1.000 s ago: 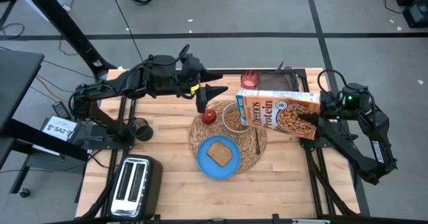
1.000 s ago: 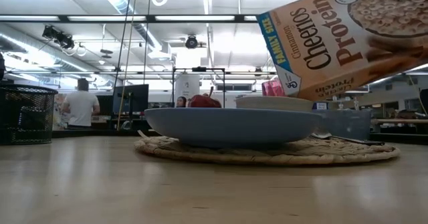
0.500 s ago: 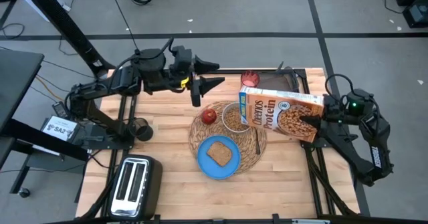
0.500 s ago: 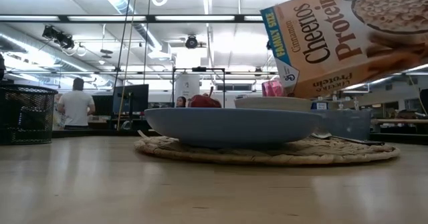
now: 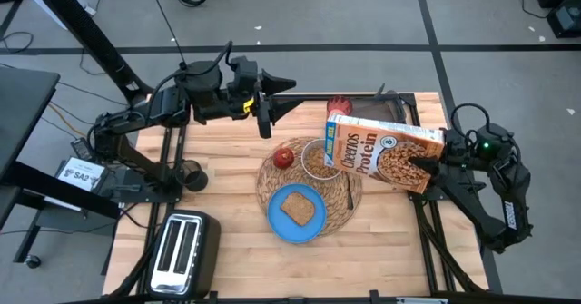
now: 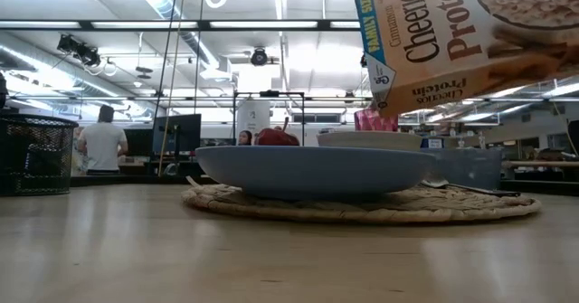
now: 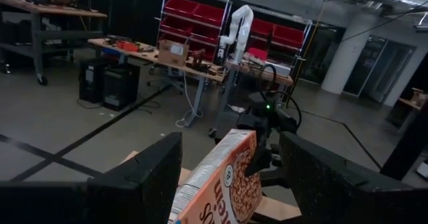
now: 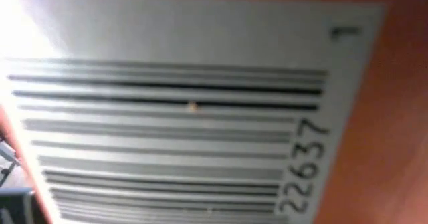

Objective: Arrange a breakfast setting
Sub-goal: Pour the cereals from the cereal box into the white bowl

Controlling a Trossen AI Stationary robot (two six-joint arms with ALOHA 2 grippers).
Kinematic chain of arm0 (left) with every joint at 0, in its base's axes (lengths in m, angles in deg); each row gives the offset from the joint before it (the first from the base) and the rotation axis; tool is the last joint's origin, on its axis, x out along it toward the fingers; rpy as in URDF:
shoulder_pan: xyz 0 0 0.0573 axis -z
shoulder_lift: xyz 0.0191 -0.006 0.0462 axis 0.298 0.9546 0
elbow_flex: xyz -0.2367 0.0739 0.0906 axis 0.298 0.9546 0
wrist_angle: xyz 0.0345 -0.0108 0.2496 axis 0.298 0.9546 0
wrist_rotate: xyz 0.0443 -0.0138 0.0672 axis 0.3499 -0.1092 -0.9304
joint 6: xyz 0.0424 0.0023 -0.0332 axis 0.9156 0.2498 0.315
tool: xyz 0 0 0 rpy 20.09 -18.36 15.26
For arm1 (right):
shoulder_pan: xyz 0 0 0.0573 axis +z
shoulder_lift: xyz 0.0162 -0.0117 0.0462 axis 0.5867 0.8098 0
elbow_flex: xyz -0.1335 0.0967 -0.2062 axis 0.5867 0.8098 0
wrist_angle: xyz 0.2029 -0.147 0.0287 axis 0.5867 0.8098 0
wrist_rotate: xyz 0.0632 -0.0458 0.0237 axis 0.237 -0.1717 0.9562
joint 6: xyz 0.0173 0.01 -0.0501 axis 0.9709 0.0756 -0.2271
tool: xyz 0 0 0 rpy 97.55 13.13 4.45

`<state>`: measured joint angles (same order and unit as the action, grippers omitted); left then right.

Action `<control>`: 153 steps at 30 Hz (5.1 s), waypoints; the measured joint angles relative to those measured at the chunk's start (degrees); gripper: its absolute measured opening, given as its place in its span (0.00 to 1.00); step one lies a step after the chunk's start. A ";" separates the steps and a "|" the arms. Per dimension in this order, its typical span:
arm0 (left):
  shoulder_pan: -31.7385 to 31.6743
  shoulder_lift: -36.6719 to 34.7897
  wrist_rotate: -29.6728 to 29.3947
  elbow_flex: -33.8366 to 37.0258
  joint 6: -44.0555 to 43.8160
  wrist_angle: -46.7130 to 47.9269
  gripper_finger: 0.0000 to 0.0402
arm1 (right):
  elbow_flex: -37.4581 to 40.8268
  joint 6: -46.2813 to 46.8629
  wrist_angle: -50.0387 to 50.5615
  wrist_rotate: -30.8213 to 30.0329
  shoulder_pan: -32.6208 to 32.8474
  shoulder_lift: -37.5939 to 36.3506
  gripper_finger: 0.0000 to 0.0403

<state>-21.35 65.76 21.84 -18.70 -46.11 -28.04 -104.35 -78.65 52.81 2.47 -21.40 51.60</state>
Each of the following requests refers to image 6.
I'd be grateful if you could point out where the black computer monitor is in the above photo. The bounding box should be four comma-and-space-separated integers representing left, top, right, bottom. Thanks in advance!
151, 113, 203, 156

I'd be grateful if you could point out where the black ceiling-mounted camera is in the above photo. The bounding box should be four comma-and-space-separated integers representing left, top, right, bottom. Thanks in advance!
56, 33, 102, 68

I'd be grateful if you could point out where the red apple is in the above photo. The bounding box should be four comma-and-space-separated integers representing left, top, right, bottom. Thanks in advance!
253, 117, 301, 147

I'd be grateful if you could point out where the white cylindrical column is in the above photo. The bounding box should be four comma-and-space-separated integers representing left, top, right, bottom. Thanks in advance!
235, 99, 272, 147

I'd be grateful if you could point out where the black metal stand frame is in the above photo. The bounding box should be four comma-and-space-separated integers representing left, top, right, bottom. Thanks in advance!
232, 90, 307, 148

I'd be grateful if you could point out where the pink faceted cup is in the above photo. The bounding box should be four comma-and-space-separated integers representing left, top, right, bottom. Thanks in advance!
353, 108, 400, 134

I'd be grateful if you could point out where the round woven placemat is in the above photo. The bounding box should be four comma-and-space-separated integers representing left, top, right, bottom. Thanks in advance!
181, 183, 543, 225

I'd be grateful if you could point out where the blue plate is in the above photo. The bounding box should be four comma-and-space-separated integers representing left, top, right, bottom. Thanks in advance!
195, 145, 437, 201

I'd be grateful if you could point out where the metal spoon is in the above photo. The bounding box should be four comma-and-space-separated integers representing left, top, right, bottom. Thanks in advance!
420, 178, 522, 199

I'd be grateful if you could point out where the grey plastic bin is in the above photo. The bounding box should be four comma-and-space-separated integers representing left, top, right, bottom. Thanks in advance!
422, 147, 504, 192

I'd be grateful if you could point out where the round black ceiling fixture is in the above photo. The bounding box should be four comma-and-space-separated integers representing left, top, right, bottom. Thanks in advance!
250, 47, 270, 67

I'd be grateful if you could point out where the Cheerios Protein cereal box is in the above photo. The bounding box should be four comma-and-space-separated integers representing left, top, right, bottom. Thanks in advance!
352, 0, 579, 118

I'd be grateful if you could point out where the black mesh cup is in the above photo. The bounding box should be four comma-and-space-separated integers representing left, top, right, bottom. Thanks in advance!
0, 113, 80, 198

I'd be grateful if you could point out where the black aluminium rig frame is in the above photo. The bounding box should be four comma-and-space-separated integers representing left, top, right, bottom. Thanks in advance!
0, 19, 362, 33

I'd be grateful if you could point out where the white bowl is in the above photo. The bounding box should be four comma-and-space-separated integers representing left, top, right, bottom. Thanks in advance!
316, 130, 424, 153

